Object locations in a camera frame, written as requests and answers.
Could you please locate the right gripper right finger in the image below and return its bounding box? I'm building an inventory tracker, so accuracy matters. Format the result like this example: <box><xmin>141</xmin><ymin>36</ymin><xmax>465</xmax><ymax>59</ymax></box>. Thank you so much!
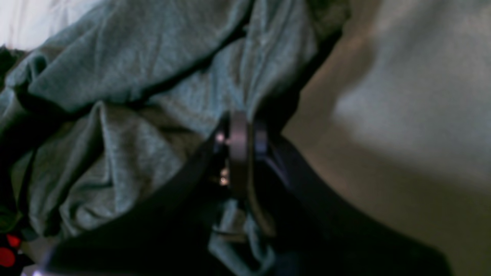
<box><xmin>252</xmin><ymin>121</ymin><xmax>452</xmax><ymax>276</ymax></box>

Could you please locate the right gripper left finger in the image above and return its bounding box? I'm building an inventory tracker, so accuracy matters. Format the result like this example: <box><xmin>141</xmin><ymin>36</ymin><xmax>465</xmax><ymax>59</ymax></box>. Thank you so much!
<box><xmin>42</xmin><ymin>112</ymin><xmax>250</xmax><ymax>276</ymax></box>

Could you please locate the green T-shirt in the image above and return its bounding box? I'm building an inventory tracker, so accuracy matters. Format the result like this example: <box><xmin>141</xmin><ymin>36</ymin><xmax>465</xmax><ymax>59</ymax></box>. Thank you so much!
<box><xmin>0</xmin><ymin>0</ymin><xmax>350</xmax><ymax>276</ymax></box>

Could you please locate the light green table cloth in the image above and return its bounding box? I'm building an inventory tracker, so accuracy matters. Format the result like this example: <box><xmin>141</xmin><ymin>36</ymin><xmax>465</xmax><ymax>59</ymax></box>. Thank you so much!
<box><xmin>19</xmin><ymin>0</ymin><xmax>491</xmax><ymax>276</ymax></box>

